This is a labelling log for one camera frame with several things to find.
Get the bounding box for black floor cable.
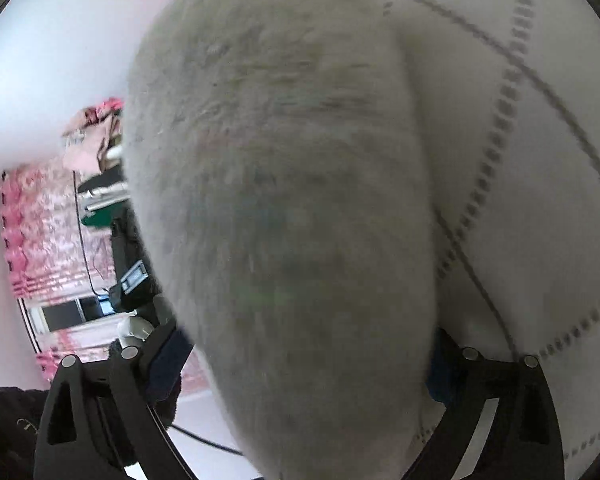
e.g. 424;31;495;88
169;423;245;457

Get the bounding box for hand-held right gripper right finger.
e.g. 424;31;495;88
399;327;566;480

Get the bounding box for white fluffy garment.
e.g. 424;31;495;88
121;0;444;480

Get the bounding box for black hanging cable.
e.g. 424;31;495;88
73;170;112;297

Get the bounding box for black device with screen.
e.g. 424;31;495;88
109;205;162;314

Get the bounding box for dark cloth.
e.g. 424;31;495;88
0;385;51;480

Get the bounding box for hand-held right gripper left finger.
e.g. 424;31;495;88
32;322;202;480

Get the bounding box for white quilted floral bedsheet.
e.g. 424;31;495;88
354;0;600;480

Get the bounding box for pink patterned curtain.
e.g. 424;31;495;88
0;158;117;307

